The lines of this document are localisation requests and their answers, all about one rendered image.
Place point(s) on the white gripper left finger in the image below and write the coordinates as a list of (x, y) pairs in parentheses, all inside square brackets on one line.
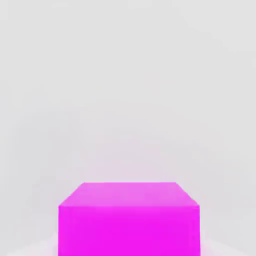
[(47, 250)]

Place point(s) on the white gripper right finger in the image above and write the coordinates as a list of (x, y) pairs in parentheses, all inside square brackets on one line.
[(210, 251)]

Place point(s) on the small magenta cube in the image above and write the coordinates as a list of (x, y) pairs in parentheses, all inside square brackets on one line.
[(129, 230)]

